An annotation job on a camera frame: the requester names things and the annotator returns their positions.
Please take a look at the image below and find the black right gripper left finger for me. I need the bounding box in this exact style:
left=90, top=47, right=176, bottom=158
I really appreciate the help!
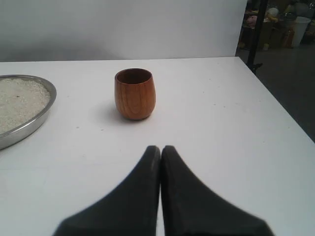
left=54, top=146, right=161, bottom=236

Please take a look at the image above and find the black tripod stand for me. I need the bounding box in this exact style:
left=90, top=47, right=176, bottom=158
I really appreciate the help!
left=246, top=0, right=268, bottom=74

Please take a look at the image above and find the white backdrop curtain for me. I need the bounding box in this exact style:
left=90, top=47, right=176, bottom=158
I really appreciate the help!
left=0, top=0, right=246, bottom=62

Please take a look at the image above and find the brown wooden cup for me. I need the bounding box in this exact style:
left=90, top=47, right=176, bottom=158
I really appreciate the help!
left=115, top=68, right=156, bottom=120

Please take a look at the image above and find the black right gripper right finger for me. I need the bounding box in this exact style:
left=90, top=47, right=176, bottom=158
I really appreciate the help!
left=160, top=146, right=274, bottom=236

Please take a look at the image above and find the round steel rice tray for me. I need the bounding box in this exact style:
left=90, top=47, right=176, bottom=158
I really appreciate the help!
left=0, top=75, right=57, bottom=149

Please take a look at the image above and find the white plastic bucket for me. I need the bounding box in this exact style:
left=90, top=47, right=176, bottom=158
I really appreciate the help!
left=292, top=16, right=311, bottom=48

